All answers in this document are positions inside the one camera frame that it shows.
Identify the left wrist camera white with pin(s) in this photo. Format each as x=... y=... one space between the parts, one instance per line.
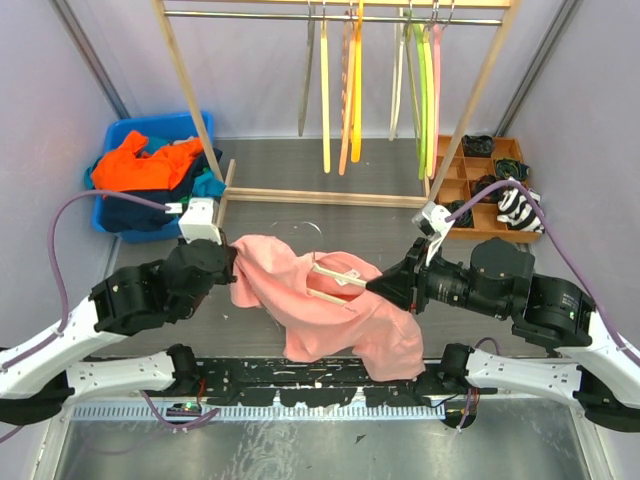
x=198 y=222

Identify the cream hanger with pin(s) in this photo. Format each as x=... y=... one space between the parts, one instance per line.
x=341 y=278

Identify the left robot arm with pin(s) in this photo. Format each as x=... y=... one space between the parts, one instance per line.
x=55 y=368

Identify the pale yellow hanger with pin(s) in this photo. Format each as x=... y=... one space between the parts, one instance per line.
x=325 y=102

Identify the navy garment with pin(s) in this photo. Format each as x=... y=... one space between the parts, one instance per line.
x=120 y=215

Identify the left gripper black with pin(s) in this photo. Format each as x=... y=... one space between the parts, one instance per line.
x=229 y=276

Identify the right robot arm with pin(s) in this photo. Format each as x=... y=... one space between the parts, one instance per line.
x=590 y=374

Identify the pink t shirt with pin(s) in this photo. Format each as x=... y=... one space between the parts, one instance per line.
x=323 y=315

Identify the orange garment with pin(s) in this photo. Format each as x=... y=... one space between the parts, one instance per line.
x=139 y=164

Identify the wooden compartment tray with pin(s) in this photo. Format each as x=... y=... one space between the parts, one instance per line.
x=467 y=176

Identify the white hanger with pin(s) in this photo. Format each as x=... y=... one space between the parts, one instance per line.
x=396 y=80

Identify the light orange hanger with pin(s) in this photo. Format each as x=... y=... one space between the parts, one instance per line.
x=347 y=94

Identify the teal garment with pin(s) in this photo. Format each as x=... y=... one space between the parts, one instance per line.
x=205 y=184

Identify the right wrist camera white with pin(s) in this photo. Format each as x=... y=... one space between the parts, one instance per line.
x=434 y=222

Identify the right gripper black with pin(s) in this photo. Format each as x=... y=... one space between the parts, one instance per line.
x=403 y=282

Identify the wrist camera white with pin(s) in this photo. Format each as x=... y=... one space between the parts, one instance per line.
x=198 y=222
x=434 y=222

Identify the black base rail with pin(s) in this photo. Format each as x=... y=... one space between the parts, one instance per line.
x=261 y=382

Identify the black white striped cloth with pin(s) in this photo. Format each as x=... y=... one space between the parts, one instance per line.
x=516 y=212

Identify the yellow green hanger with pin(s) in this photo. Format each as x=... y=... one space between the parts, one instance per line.
x=430 y=100

